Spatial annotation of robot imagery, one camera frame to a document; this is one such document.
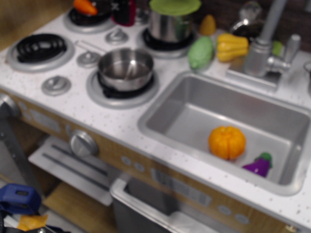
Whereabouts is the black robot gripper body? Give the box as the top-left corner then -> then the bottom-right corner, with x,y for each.
97,0 -> 130,10

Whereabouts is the yellow toy squash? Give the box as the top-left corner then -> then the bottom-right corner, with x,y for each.
216,33 -> 249,63

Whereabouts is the grey stove knob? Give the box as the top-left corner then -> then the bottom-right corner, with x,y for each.
134,8 -> 149,26
41,76 -> 71,96
76,51 -> 101,68
105,28 -> 129,45

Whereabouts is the dark red toy sweet potato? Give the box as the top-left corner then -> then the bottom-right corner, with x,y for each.
121,0 -> 137,27

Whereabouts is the orange toy pumpkin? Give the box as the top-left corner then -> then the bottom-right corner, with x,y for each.
208,126 -> 246,160

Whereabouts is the green toy bitter melon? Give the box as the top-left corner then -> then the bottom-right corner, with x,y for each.
187,36 -> 214,70

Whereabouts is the black back left burner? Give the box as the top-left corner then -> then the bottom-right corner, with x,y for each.
68,9 -> 111,26

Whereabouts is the grey dishwasher door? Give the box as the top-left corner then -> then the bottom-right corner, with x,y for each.
110,179 -> 233,233

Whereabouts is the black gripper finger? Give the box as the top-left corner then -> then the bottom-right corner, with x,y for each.
112,7 -> 129,24

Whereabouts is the white oven shelf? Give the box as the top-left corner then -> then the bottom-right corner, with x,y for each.
28,136 -> 112,206

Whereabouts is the black back right burner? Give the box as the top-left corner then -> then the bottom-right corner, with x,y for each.
142,29 -> 194,51

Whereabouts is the steel ladle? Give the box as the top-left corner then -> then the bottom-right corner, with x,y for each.
239,0 -> 262,25

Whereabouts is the yellow toy corn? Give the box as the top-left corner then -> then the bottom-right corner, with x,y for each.
199,15 -> 217,36

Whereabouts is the grey toy sink basin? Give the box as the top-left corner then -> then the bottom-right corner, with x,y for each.
138,72 -> 311,196

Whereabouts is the black front left burner coil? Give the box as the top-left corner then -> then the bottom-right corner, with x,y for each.
16,33 -> 67,63

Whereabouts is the tall steel pot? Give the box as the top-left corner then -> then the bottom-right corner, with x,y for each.
148,10 -> 193,43

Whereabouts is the green pot lid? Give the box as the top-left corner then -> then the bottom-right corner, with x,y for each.
149,0 -> 202,16

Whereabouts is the yellow cloth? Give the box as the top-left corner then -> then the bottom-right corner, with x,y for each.
17,215 -> 49,231

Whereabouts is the grey stove knob front left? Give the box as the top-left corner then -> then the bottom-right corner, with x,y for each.
41,76 -> 71,96

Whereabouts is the grey stove knob top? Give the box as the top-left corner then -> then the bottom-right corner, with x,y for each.
134,8 -> 149,26

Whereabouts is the blue clamp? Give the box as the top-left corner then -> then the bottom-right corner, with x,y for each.
0,183 -> 42,215

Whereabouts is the grey stove knob centre back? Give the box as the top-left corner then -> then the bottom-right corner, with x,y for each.
105,28 -> 129,45

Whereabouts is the silver oven dial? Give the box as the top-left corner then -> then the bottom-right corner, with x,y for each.
0,93 -> 21,119
69,130 -> 99,157

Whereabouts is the black front right burner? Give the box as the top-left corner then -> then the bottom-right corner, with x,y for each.
96,72 -> 155,99

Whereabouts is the silver oven dial left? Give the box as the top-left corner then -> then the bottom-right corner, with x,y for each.
0,93 -> 21,119

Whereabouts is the steel bowl behind faucet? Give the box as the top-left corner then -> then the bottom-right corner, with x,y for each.
229,19 -> 264,37

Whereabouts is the purple toy eggplant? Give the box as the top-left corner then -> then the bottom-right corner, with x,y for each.
243,152 -> 273,177

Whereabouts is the grey oven door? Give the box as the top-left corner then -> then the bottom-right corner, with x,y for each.
0,119 -> 43,195

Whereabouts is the orange toy carrot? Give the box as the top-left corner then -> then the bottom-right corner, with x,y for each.
73,0 -> 98,16

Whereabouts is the silver toy faucet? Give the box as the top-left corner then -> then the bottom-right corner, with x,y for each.
225,0 -> 302,92

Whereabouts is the grey stove knob middle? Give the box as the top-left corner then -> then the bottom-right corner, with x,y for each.
76,51 -> 101,68

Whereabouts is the silver oven dial right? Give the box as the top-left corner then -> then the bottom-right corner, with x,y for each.
69,130 -> 99,157

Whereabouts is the small steel saucepan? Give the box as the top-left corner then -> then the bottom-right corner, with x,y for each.
75,40 -> 154,92

